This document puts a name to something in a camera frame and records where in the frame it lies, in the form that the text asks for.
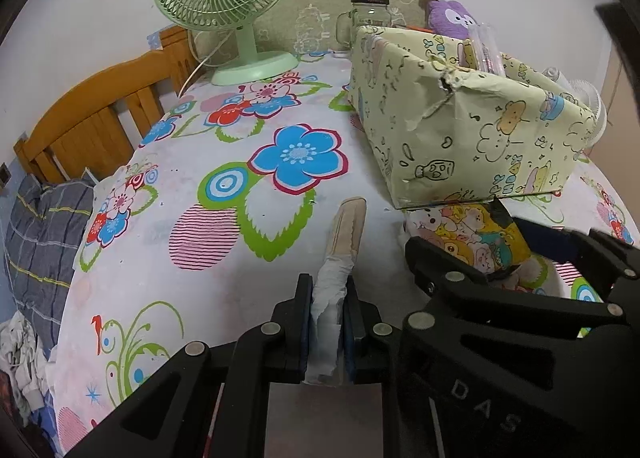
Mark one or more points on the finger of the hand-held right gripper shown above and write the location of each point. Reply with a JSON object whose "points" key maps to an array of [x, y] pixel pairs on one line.
{"points": [[450, 270], [555, 245]]}

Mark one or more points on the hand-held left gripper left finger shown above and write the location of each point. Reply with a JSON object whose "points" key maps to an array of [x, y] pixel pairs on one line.
{"points": [[306, 338]]}

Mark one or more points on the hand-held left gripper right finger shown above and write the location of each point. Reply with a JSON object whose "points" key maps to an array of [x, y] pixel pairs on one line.
{"points": [[348, 338]]}

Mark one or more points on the colourful snack packet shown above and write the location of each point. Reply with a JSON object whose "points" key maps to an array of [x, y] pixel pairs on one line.
{"points": [[470, 238]]}

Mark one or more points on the white paper tissue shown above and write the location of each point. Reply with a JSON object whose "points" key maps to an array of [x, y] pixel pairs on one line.
{"points": [[327, 298]]}

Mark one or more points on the beige sock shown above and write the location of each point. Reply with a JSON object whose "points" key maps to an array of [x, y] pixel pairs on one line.
{"points": [[346, 233]]}

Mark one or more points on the yellow cartoon fabric storage box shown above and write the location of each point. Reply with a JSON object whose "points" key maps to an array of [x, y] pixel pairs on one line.
{"points": [[475, 138]]}

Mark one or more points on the floral tablecloth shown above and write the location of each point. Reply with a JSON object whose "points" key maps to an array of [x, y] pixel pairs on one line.
{"points": [[210, 263]]}

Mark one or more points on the white standing fan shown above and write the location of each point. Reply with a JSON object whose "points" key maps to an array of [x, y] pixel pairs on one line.
{"points": [[582, 103]]}

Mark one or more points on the beige door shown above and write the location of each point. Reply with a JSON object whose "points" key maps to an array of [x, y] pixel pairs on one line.
{"points": [[617, 78]]}

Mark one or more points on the purple plush bunny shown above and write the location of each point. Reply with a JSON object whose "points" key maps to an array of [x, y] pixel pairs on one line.
{"points": [[452, 16]]}

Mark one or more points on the grey plaid pillow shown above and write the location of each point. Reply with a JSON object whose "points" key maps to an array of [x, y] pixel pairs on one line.
{"points": [[45, 248]]}

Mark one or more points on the glass jar with green lid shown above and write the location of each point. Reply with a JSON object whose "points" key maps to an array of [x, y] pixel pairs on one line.
{"points": [[370, 3]]}

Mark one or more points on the blue printed bedsheet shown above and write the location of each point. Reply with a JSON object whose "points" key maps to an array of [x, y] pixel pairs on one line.
{"points": [[42, 430]]}

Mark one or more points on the crumpled white clothing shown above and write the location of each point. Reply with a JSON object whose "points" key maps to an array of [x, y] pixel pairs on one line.
{"points": [[22, 358]]}

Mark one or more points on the wooden bed headboard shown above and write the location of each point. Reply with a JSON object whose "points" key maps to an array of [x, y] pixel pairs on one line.
{"points": [[90, 123]]}

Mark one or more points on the blue tape piece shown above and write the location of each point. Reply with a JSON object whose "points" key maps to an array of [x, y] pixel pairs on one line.
{"points": [[154, 40]]}

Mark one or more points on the dark wall socket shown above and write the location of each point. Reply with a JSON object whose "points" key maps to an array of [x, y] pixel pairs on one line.
{"points": [[4, 174]]}

